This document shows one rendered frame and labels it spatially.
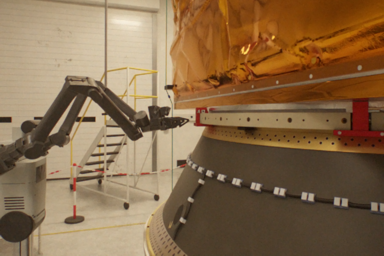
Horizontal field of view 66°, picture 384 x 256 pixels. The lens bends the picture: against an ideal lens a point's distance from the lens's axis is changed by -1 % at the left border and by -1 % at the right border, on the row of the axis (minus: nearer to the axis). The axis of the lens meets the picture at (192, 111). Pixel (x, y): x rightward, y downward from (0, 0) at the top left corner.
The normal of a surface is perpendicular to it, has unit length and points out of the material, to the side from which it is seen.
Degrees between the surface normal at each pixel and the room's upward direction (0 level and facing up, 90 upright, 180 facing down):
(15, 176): 90
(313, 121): 90
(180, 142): 90
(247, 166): 62
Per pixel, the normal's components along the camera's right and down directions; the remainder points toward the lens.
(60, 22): 0.33, 0.00
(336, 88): -0.95, 0.00
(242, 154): -0.74, -0.47
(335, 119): -0.58, 0.00
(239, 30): -0.89, 0.23
